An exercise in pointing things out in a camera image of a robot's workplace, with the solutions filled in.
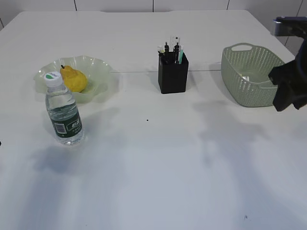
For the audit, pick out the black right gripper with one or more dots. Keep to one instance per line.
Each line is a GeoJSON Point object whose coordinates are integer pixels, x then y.
{"type": "Point", "coordinates": [291, 79]}

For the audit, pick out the teal utility knife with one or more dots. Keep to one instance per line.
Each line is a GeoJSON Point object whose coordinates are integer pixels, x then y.
{"type": "Point", "coordinates": [180, 54]}

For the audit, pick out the black pen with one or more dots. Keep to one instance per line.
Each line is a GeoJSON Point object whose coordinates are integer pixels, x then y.
{"type": "Point", "coordinates": [166, 48]}
{"type": "Point", "coordinates": [161, 54]}
{"type": "Point", "coordinates": [176, 53]}

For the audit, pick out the clear plastic ruler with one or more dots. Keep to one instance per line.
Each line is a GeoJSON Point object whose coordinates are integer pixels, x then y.
{"type": "Point", "coordinates": [174, 41]}

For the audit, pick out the yellow pear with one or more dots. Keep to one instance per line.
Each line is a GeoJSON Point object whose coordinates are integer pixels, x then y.
{"type": "Point", "coordinates": [74, 80]}

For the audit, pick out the clear water bottle green label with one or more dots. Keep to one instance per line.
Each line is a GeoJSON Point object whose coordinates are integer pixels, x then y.
{"type": "Point", "coordinates": [62, 110]}

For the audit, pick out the green woven plastic basket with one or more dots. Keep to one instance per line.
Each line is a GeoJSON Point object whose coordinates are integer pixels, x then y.
{"type": "Point", "coordinates": [244, 59]}

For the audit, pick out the black square pen holder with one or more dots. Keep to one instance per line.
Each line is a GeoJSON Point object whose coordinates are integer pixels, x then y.
{"type": "Point", "coordinates": [172, 78]}

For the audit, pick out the green wavy glass plate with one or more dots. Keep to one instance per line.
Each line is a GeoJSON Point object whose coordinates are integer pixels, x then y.
{"type": "Point", "coordinates": [101, 85]}

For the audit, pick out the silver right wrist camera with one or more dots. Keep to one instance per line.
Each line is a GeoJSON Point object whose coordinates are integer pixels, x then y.
{"type": "Point", "coordinates": [290, 26]}

